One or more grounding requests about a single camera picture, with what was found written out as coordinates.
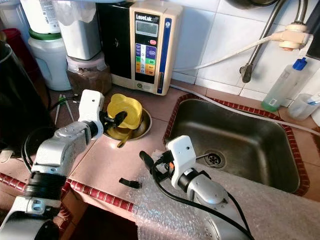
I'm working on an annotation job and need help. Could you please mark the stainless steel sink basin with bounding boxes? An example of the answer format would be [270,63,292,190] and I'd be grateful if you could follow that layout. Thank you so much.
[162,94,311,196]

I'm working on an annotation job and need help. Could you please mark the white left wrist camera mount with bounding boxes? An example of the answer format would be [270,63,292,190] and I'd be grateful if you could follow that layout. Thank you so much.
[79,89,105,139]

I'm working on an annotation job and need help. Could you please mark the clear jar brown powder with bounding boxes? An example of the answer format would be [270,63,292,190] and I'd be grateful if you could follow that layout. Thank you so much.
[65,53,112,97]

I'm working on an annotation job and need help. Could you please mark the translucent white plastic container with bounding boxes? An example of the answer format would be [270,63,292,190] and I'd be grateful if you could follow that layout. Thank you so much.
[52,0,100,61]

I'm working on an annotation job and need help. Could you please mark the beige water ionizer machine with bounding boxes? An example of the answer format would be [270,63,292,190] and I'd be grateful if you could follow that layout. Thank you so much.
[97,2,184,96]

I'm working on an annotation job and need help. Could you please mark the small black clip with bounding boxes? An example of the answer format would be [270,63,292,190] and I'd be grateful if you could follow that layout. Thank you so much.
[119,177,142,190]

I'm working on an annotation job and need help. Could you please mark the clear bottle blue cap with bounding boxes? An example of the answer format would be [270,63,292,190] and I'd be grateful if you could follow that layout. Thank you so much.
[260,57,309,113]

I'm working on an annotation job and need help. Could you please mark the clear plastic cup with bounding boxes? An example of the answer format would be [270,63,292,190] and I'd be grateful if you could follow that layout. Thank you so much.
[287,92,320,121]

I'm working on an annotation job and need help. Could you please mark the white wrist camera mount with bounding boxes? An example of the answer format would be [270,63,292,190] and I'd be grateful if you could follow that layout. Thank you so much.
[79,89,105,139]
[166,135,197,189]

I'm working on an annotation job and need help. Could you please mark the white hose with connector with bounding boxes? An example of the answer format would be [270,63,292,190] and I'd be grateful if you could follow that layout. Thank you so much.
[172,22,311,74]

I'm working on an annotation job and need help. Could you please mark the small green metal tongs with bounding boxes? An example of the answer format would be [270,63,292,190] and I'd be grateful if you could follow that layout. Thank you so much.
[54,93,74,125]

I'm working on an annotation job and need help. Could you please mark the clear bubble wrap sheet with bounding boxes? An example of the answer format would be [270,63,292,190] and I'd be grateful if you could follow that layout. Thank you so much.
[127,149,320,240]

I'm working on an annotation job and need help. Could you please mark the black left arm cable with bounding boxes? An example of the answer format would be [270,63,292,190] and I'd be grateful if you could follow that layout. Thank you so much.
[22,94,86,174]

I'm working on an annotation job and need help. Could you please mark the red plastic container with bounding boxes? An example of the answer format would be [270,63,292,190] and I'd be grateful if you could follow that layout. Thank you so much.
[2,28,34,66]

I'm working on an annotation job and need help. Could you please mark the stainless steel bowl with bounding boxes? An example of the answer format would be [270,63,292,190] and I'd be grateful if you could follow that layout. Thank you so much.
[102,107,152,142]

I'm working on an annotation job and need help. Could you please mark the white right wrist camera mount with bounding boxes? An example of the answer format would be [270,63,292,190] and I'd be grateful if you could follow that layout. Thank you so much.
[166,135,197,189]

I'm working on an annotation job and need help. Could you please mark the white labelled bottle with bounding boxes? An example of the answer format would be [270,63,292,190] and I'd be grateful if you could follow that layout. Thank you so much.
[19,0,61,35]

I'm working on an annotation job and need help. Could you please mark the black electric kettle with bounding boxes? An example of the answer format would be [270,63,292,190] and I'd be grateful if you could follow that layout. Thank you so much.
[0,42,51,151]

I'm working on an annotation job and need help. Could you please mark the metal faucet pipe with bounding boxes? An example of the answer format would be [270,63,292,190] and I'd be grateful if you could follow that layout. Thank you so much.
[239,0,289,84]

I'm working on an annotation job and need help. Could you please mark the white jar green lid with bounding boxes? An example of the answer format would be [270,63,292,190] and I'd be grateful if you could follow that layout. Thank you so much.
[28,29,72,91]

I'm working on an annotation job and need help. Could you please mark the small white plastic piece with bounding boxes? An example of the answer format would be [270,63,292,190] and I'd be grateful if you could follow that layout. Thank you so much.
[0,149,15,163]

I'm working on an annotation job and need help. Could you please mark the dark hanging pan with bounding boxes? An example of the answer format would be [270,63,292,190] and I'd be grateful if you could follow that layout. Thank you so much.
[227,0,281,10]

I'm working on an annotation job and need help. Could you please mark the thin white hose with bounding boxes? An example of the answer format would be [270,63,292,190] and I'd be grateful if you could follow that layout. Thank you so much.
[169,84,320,136]

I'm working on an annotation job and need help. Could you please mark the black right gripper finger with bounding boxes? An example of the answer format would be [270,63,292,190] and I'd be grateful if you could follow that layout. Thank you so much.
[139,150,160,174]

